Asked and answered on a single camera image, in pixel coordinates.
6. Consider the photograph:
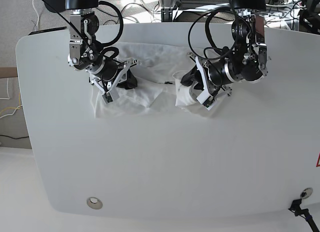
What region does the silver table grommet left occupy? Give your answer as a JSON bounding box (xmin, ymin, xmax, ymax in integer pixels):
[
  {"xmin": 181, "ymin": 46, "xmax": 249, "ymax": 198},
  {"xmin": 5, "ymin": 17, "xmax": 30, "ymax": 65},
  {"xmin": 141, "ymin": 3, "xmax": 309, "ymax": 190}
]
[{"xmin": 86, "ymin": 197, "xmax": 103, "ymax": 210}]

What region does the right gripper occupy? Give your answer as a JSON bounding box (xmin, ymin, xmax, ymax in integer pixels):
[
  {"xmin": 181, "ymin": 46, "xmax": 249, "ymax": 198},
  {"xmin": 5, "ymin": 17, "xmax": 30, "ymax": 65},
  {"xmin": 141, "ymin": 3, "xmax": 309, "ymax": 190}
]
[{"xmin": 88, "ymin": 58, "xmax": 139, "ymax": 95}]

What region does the black clamp mount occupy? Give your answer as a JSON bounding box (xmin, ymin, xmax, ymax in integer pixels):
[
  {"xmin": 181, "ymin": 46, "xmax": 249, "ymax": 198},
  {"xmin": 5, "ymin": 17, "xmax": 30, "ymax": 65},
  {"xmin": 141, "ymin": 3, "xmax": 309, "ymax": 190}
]
[{"xmin": 288, "ymin": 199, "xmax": 320, "ymax": 232}]

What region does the silver table grommet right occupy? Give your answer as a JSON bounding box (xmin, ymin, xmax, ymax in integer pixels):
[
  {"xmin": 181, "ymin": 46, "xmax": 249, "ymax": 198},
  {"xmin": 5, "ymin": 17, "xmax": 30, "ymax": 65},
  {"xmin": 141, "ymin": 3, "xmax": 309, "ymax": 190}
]
[{"xmin": 300, "ymin": 187, "xmax": 313, "ymax": 199}]

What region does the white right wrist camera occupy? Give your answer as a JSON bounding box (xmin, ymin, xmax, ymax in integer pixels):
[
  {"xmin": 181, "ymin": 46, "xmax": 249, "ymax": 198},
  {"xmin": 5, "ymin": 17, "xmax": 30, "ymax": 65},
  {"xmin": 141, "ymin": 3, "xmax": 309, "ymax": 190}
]
[{"xmin": 102, "ymin": 90, "xmax": 120, "ymax": 104}]

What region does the red warning triangle sticker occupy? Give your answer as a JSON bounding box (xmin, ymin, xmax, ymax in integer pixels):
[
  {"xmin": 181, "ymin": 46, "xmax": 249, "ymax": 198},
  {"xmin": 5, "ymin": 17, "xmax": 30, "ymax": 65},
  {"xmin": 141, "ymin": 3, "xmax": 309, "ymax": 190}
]
[{"xmin": 316, "ymin": 154, "xmax": 320, "ymax": 167}]

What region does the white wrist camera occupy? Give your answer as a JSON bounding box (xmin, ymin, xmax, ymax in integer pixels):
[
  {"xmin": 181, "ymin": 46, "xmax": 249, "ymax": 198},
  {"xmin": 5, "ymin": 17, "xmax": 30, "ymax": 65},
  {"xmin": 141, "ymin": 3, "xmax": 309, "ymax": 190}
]
[
  {"xmin": 196, "ymin": 90, "xmax": 218, "ymax": 110},
  {"xmin": 102, "ymin": 90, "xmax": 120, "ymax": 104}
]

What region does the yellow cable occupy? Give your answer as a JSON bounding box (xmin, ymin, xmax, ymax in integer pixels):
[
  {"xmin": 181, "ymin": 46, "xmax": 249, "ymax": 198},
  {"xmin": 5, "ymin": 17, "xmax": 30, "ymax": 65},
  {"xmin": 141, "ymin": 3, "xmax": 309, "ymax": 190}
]
[{"xmin": 0, "ymin": 91, "xmax": 23, "ymax": 117}]

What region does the white printed T-shirt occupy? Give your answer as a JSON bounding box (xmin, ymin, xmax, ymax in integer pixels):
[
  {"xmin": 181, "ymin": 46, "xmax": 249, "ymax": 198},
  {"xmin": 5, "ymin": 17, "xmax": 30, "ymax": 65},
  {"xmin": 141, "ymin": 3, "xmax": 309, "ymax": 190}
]
[{"xmin": 91, "ymin": 42, "xmax": 218, "ymax": 119}]

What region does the silver table grommet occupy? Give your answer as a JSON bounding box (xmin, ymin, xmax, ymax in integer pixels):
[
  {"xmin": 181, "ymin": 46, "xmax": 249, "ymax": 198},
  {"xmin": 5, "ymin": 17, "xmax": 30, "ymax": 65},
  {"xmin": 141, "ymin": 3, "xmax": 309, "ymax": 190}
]
[
  {"xmin": 86, "ymin": 197, "xmax": 103, "ymax": 210},
  {"xmin": 300, "ymin": 187, "xmax": 313, "ymax": 199}
]

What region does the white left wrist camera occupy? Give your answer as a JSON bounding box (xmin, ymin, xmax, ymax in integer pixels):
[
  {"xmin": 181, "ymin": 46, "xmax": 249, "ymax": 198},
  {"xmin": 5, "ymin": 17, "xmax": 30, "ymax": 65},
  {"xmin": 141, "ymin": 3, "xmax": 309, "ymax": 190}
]
[{"xmin": 196, "ymin": 90, "xmax": 218, "ymax": 110}]

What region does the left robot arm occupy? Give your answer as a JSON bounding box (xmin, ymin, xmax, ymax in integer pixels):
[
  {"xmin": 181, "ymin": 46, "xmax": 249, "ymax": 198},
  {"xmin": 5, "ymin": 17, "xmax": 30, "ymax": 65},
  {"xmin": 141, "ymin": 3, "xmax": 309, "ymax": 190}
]
[{"xmin": 175, "ymin": 0, "xmax": 268, "ymax": 103}]

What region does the silver central frame post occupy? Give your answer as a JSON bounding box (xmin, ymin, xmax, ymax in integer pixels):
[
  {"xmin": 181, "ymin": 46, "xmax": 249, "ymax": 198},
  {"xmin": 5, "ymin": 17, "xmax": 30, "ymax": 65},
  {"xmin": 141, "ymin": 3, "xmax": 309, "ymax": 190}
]
[{"xmin": 158, "ymin": 0, "xmax": 181, "ymax": 23}]

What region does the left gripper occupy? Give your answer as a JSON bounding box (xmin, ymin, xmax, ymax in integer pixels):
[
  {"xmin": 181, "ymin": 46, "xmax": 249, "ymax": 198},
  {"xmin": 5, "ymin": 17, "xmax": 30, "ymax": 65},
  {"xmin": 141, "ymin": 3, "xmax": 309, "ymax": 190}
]
[{"xmin": 180, "ymin": 52, "xmax": 232, "ymax": 99}]

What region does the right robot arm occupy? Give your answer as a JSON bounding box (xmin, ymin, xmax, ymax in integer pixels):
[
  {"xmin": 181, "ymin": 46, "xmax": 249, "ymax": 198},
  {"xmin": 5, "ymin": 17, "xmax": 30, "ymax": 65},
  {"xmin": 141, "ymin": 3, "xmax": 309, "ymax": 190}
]
[{"xmin": 65, "ymin": 0, "xmax": 138, "ymax": 99}]

